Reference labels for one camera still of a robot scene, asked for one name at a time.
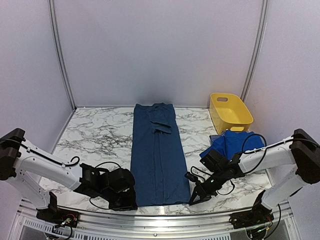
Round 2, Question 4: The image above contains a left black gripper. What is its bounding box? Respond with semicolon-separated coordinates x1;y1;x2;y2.
101;188;138;212

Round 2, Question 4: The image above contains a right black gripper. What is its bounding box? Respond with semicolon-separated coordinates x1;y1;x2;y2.
189;168;227;206

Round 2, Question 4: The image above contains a grey-blue garment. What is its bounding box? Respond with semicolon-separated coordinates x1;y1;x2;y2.
130;103;191;207

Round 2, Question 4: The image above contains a blue pleated skirt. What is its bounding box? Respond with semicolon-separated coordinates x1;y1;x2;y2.
199;130;265;160

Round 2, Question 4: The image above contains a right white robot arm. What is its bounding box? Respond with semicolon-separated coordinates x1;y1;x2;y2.
185;128;320;224

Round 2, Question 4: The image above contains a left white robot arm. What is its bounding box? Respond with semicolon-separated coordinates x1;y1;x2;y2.
0;128;138;223

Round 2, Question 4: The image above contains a blue checked folded shirt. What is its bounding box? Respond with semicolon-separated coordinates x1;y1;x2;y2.
209;132;225;145

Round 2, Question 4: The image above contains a yellow plastic basket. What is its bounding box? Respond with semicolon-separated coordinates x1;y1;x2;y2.
209;93;254;135

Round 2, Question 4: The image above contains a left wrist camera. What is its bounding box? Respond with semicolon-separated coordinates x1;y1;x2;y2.
108;168;136;193

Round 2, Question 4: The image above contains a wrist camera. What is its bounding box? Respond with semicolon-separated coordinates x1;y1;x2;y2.
108;168;136;193
200;149;229;173

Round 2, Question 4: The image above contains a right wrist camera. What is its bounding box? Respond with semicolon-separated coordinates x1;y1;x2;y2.
200;149;229;173

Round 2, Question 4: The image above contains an aluminium table front rail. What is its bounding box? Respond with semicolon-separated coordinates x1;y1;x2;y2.
8;201;300;240

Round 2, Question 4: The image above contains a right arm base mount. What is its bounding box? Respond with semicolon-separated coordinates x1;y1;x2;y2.
229;209;274;229

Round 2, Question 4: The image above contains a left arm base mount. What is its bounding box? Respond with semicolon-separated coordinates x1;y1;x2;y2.
36;208;80;228

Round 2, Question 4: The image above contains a right aluminium wall profile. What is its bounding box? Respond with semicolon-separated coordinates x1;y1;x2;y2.
240;0;270;102

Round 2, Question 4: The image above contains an aluminium wall profile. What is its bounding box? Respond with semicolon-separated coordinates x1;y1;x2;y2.
48;0;77;112
240;0;270;102

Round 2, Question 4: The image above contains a left aluminium wall profile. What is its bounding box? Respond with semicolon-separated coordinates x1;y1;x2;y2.
48;0;77;112

